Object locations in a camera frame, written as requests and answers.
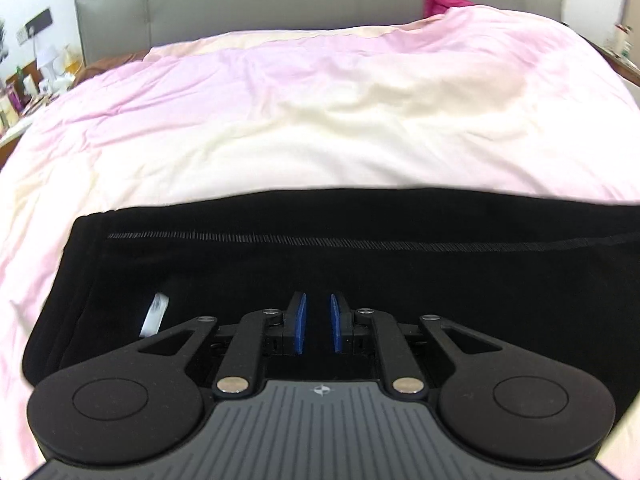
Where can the magenta pillow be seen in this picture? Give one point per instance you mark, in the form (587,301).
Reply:
(442,1)

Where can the black pants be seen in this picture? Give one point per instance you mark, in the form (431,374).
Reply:
(320,265)

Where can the brown pillow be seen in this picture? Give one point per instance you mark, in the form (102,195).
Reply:
(107,66)

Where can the small white table lamp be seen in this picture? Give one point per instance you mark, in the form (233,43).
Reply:
(49,60)

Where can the yellow pump bottle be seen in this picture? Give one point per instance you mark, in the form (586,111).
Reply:
(69,60)

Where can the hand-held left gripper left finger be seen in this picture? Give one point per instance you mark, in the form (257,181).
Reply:
(300,325)

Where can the pink floral duvet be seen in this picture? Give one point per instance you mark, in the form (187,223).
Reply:
(320,120)

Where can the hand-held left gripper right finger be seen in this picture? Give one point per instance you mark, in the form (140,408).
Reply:
(334,325)

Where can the wooden bedside table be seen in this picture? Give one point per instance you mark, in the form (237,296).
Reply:
(625,67)

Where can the black wall switch panel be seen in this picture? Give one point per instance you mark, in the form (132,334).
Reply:
(39,19)

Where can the cluster of cosmetic bottles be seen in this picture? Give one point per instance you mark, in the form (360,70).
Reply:
(15,95)

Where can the white wall socket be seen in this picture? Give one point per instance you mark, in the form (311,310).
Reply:
(21,35)

